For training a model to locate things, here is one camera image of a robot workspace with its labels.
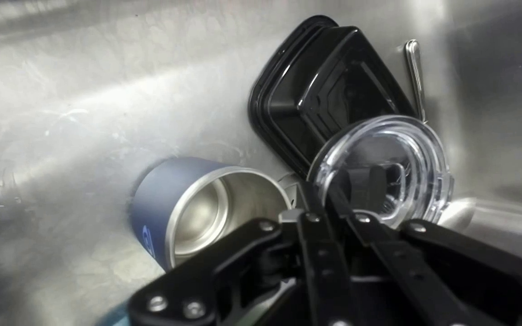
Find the thin steel utensil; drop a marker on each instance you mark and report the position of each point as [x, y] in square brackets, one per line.
[415, 78]

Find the blue cup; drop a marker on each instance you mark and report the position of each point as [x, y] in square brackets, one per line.
[158, 205]

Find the stainless steel sink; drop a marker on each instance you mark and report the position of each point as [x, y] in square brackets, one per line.
[91, 120]

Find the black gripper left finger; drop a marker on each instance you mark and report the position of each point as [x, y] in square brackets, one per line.
[308, 265]

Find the black cup in sink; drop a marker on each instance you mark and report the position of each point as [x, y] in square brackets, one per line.
[321, 84]

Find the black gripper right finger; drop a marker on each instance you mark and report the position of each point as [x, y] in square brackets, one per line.
[393, 265]

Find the clear plastic tumbler lid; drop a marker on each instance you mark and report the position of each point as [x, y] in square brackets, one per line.
[417, 151]

